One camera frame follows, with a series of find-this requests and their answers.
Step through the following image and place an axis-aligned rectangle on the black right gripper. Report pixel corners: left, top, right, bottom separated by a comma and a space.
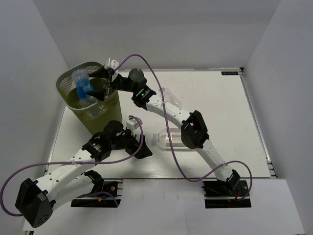
86, 64, 138, 101

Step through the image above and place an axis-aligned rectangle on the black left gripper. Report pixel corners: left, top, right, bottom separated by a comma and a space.
111, 126, 153, 159

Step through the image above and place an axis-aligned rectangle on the blue label plastic bottle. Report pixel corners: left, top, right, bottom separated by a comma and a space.
71, 69, 98, 108

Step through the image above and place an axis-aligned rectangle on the large clear white-cap bottle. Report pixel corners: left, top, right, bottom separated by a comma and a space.
151, 128, 192, 151

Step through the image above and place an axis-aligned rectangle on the clear plastic bottle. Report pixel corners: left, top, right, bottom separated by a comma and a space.
159, 87, 183, 109

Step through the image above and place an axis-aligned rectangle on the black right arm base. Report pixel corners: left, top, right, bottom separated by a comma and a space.
202, 180, 251, 209

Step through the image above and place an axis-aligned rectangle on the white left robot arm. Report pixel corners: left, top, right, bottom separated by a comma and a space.
15, 116, 152, 228

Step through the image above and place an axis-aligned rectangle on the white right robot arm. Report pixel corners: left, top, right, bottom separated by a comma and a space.
89, 68, 240, 195

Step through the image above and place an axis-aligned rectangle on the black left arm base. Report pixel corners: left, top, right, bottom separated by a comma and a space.
70, 180, 123, 208

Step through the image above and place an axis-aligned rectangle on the olive mesh waste bin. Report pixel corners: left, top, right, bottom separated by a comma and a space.
56, 62, 122, 134

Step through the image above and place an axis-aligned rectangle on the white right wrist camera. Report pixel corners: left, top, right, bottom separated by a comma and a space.
104, 58, 119, 71

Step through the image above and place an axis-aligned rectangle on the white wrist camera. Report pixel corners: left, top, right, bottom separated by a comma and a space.
126, 116, 143, 135
104, 58, 119, 71

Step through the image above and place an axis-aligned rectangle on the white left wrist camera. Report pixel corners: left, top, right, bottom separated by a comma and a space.
126, 116, 143, 135

